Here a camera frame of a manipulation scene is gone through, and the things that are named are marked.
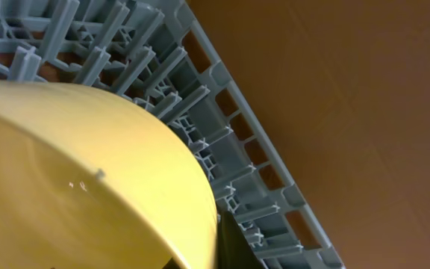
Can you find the yellow bowl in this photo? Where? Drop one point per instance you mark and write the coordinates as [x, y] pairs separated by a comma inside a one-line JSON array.
[[91, 180]]

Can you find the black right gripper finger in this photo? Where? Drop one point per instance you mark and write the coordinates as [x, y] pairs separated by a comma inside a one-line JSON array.
[[233, 246]]

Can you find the grey plastic dishwasher rack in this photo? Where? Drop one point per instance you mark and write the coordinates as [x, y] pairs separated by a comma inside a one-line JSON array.
[[156, 55]]

